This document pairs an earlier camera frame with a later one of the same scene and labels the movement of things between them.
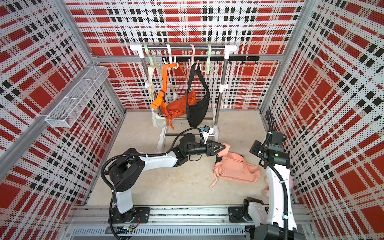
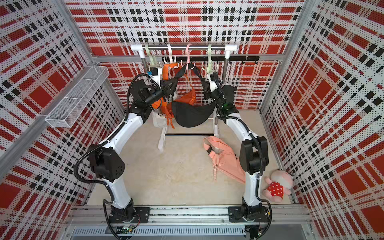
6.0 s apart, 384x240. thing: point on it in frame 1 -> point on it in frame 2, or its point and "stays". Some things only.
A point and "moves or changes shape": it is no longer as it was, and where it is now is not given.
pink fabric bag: (233, 166) moves or changes shape
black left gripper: (209, 147) -> (167, 89)
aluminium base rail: (93, 222) stays
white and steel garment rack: (227, 49) stays
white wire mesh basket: (66, 112) stays
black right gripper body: (258, 148) -> (216, 95)
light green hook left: (152, 58) stays
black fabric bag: (197, 112) moves or changes shape
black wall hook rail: (210, 58) stays
